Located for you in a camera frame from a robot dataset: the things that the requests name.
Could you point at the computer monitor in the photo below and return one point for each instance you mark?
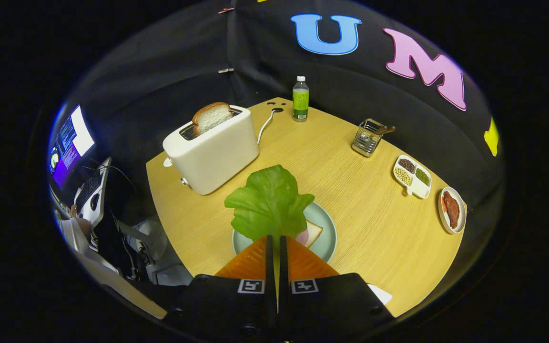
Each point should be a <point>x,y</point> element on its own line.
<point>69,147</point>

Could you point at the black keyboard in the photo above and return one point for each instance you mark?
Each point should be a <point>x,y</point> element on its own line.
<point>87,190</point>

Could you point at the toasted white bread slice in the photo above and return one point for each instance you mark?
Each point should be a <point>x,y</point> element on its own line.
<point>210,117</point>

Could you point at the black computer mouse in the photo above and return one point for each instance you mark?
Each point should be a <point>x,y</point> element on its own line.
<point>94,201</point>

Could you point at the white oval meat plate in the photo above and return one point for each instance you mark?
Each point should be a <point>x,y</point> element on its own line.
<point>462,216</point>

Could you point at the pink ham slice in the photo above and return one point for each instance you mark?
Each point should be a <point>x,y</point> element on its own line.
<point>302,237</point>

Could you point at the black backdrop cloth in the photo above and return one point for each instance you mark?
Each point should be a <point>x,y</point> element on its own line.
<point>350,76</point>

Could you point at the white divided bean dish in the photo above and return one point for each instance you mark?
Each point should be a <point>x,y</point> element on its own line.
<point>420,191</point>

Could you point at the green label drink bottle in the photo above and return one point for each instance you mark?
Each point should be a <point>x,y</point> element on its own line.
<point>300,102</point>

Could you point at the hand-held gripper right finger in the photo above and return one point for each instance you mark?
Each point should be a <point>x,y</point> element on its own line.
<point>283,286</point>

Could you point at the reddish meat slices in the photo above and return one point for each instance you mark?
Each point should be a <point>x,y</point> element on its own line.
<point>452,209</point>

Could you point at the green lettuce leaf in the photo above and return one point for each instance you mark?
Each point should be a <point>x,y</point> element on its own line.
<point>269,200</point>

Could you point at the white leaf-shaped plate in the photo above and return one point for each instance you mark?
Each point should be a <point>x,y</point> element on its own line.
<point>381,294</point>

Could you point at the plain white bread slice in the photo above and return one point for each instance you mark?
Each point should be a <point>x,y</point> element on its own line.
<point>313,232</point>

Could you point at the pale green round plate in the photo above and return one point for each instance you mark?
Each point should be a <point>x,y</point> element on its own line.
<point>324,238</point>

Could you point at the white side desk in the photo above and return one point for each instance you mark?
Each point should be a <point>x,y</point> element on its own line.
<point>104,190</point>

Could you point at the white toaster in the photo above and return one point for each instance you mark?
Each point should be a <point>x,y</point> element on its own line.
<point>212,157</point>

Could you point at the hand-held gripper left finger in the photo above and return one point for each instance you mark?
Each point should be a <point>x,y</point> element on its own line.
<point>269,286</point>

